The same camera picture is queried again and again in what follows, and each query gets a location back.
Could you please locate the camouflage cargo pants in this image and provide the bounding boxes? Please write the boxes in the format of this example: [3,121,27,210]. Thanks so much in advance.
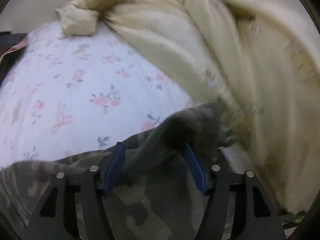
[1,99,237,239]

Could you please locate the white floral bed sheet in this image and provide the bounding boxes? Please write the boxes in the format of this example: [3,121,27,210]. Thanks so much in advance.
[1,22,195,167]

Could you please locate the cream cartoon-print duvet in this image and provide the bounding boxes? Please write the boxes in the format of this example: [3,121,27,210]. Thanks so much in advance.
[59,0,319,213]

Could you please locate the pink and black clothes pile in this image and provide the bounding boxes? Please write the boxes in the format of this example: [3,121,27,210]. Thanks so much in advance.
[1,31,28,85]

